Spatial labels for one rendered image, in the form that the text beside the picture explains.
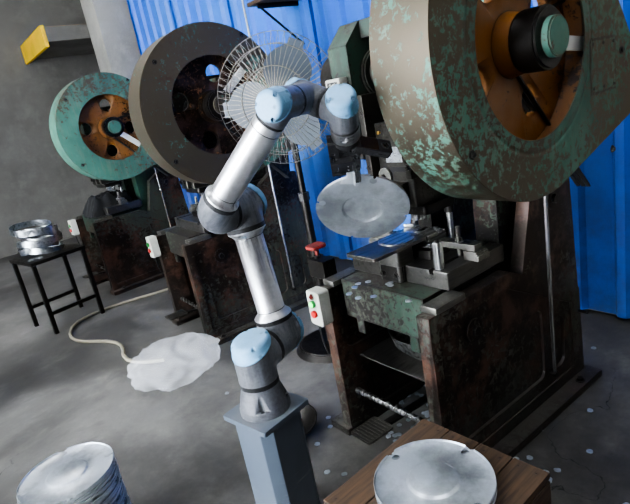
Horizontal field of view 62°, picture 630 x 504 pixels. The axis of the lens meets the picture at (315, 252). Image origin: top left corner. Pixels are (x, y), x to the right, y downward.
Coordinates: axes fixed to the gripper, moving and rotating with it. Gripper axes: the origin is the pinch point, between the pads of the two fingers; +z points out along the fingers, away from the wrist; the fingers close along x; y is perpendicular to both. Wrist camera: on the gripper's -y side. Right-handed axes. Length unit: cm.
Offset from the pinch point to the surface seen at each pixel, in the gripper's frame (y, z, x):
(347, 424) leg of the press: 18, 92, 51
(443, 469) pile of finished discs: -8, 16, 78
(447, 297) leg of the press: -21.4, 26.5, 29.9
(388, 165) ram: -12.1, 18.8, -17.2
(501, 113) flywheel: -40.2, -13.5, -3.9
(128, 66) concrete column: 212, 272, -401
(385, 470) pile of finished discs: 6, 19, 76
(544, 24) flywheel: -49, -33, -12
